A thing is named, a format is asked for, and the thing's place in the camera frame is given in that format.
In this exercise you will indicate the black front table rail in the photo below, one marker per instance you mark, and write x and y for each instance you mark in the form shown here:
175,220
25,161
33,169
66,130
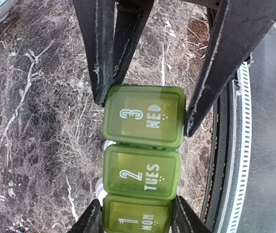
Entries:
259,207

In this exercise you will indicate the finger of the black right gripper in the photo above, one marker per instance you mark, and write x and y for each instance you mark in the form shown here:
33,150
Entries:
238,28
111,30

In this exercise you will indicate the green weekly pill organizer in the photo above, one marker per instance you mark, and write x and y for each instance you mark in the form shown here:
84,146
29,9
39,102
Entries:
141,170

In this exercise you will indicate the white slotted cable duct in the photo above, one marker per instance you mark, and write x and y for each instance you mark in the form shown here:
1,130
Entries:
241,146

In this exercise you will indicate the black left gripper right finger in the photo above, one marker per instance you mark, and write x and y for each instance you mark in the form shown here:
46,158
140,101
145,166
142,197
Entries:
185,220

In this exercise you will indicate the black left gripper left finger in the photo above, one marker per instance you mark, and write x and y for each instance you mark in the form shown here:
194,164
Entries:
91,220

